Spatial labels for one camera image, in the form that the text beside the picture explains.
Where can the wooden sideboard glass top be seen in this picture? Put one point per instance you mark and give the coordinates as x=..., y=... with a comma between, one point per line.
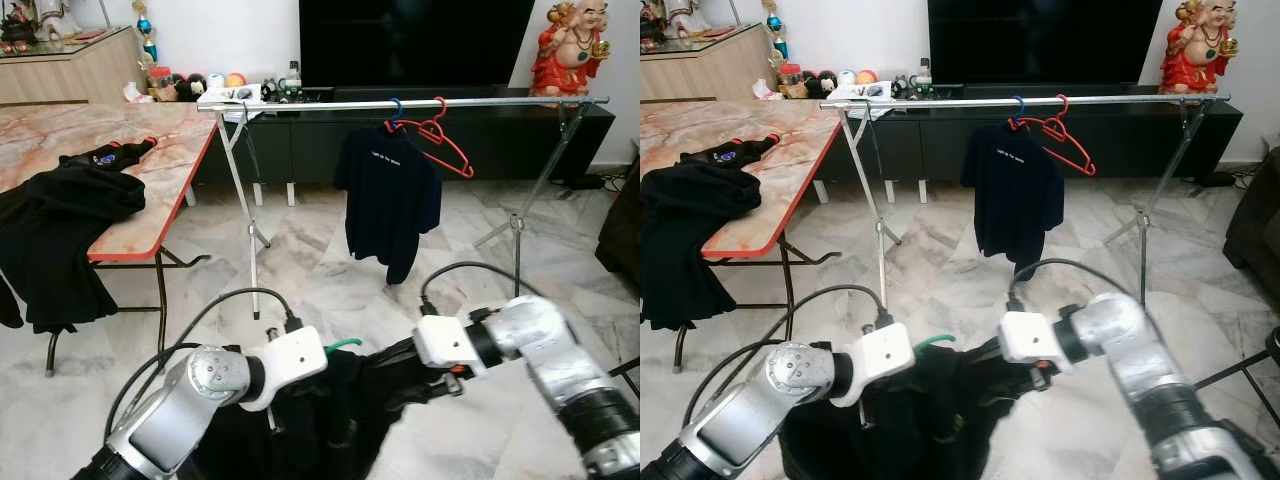
x=700, y=72
x=60, y=75

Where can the black plush toy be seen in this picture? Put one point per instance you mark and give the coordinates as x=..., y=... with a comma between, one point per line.
x=818, y=85
x=188, y=88

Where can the black jacket red trim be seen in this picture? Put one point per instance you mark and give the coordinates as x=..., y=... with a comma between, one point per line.
x=110, y=157
x=730, y=155

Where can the blue plastic clothes hanger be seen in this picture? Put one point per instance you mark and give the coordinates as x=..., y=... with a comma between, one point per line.
x=392, y=120
x=1016, y=118

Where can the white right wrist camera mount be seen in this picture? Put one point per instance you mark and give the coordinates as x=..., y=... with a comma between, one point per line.
x=1035, y=338
x=450, y=343

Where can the brown fabric sofa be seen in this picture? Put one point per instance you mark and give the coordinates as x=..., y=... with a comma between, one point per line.
x=622, y=230
x=1255, y=230

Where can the blue gold trophy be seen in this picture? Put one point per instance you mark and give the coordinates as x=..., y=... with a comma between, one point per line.
x=776, y=22
x=146, y=25

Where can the white paper stack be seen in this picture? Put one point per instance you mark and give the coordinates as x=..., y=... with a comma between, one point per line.
x=232, y=96
x=862, y=93

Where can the green plastic clothes hanger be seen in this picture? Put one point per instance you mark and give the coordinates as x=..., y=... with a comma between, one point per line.
x=345, y=345
x=940, y=342

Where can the black garment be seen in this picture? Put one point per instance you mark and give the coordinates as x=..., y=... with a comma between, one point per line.
x=690, y=240
x=930, y=430
x=330, y=430
x=60, y=240

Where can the navy blue t-shirt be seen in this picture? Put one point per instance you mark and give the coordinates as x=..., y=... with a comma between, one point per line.
x=1012, y=195
x=390, y=195

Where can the red tray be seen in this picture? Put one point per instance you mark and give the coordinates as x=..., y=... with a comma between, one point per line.
x=718, y=32
x=90, y=35

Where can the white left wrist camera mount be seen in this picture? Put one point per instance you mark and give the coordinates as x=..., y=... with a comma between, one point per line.
x=290, y=360
x=880, y=357

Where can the red laughing Buddha statue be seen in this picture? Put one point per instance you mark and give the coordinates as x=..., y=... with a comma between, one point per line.
x=1198, y=55
x=570, y=55

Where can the white figurine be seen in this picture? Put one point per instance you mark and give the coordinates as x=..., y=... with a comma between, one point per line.
x=685, y=12
x=55, y=15

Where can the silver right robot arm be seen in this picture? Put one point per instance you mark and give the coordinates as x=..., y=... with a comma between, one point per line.
x=570, y=380
x=1150, y=380

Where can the red plastic clothes hanger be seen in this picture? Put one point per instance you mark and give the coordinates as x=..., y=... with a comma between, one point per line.
x=467, y=170
x=1089, y=168

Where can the silver metal clothes rack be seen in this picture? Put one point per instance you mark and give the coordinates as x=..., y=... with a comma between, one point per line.
x=320, y=104
x=940, y=102

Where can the clear bottle black cap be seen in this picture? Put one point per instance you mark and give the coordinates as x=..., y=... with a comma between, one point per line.
x=294, y=78
x=923, y=75

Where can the pink white tissue pack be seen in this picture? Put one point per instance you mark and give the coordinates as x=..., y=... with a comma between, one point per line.
x=766, y=90
x=136, y=93

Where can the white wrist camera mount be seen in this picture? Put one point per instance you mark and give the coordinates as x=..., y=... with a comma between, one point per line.
x=450, y=343
x=1035, y=338
x=290, y=360
x=880, y=357

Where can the large black television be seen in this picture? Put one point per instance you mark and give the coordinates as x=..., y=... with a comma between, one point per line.
x=415, y=40
x=1045, y=40

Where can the jar with red lid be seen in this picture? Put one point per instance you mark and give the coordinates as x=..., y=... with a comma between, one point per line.
x=160, y=85
x=790, y=82

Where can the black television console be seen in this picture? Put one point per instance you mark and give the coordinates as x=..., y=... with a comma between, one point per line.
x=1130, y=150
x=500, y=150

